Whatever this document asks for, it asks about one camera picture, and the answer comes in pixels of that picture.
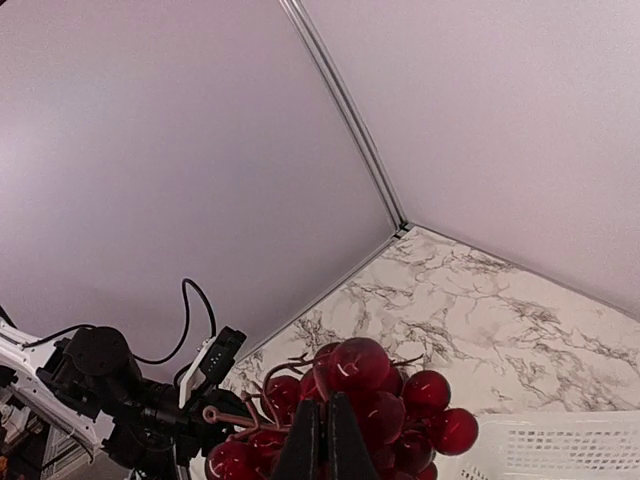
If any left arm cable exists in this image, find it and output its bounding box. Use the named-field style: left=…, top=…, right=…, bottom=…
left=19, top=277, right=218, bottom=365

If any left aluminium frame post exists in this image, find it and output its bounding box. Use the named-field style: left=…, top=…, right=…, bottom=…
left=280, top=0, right=413, bottom=239

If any fake purple grapes bunch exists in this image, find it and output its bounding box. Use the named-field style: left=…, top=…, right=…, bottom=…
left=203, top=337, right=479, bottom=479

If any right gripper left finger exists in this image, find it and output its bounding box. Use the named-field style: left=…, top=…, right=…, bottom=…
left=271, top=400, right=322, bottom=480

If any white plastic basket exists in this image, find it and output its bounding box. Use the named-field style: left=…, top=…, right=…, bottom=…
left=448, top=411, right=639, bottom=480

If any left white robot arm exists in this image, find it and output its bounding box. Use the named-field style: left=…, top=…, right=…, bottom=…
left=1, top=323, right=249, bottom=479

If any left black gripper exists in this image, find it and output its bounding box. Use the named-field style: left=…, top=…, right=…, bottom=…
left=104, top=382, right=250, bottom=479

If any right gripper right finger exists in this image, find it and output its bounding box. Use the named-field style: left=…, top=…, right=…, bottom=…
left=327, top=393, right=379, bottom=480

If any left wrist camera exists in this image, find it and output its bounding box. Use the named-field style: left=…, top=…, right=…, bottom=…
left=178, top=326, right=246, bottom=409

